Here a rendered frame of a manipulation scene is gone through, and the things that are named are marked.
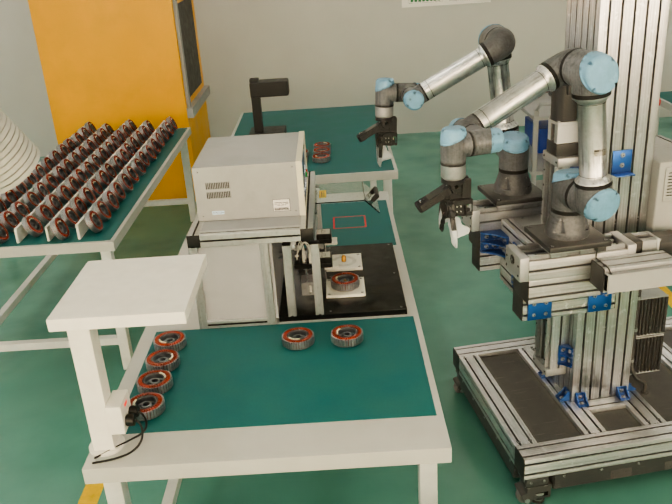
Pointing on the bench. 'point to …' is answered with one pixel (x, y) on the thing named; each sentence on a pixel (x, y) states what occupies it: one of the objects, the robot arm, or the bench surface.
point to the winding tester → (250, 177)
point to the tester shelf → (256, 227)
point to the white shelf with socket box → (130, 315)
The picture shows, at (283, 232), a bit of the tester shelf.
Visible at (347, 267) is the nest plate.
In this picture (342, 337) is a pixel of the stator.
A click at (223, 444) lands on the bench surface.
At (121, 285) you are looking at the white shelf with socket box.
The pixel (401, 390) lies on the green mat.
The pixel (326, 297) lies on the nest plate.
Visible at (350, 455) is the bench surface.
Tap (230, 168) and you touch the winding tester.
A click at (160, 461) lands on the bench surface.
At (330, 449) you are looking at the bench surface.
